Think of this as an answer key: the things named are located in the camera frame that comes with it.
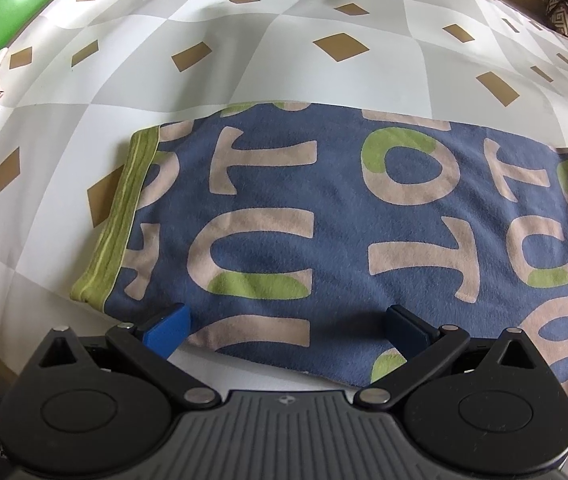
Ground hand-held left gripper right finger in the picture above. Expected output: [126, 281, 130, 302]
[354, 305, 547, 407]

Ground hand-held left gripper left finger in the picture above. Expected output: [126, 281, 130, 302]
[29, 303, 222, 407]

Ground blue letter-print pants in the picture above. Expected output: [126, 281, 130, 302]
[70, 101, 568, 406]

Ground grey white checkered mat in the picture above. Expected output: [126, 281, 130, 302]
[0, 0, 568, 413]

